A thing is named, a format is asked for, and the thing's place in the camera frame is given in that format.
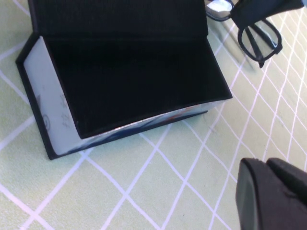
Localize black framed glasses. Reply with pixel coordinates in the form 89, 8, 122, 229
205, 0, 283, 69

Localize black printed glasses case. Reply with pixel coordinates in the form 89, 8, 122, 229
15, 0, 234, 161

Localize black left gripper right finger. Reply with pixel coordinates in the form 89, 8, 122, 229
267, 157, 307, 205

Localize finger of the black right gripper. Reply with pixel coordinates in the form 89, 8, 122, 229
231, 0, 305, 30

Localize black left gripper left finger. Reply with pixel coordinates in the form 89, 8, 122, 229
235, 157, 307, 230

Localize green white-grid tablecloth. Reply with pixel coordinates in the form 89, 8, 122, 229
0, 0, 307, 230

